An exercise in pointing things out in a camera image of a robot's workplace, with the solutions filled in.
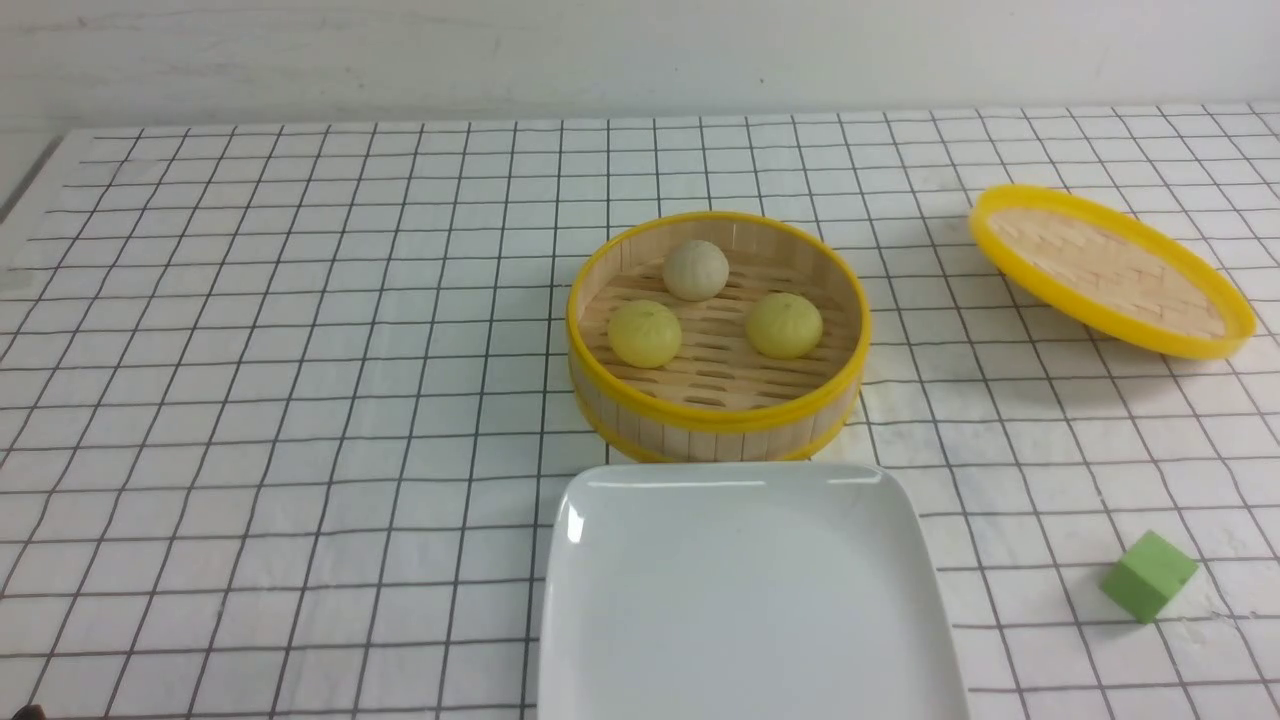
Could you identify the yellow steamed bun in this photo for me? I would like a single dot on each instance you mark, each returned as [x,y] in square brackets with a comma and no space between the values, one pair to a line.
[784,326]
[644,334]

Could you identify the white steamed bun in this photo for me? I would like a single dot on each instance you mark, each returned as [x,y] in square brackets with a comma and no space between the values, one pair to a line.
[695,271]

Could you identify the white square plate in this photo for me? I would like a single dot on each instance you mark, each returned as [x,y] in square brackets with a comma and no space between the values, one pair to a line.
[743,590]

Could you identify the yellow rimmed bamboo steamer basket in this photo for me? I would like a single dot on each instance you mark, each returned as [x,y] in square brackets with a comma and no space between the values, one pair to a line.
[718,399]

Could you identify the white grid tablecloth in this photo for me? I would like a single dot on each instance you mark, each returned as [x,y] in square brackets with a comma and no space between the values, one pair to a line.
[287,412]

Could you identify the yellow rimmed bamboo steamer lid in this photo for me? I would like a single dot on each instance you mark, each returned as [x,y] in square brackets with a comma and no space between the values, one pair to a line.
[1111,272]

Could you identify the green foam cube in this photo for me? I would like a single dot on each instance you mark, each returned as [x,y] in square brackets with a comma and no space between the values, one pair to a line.
[1145,580]

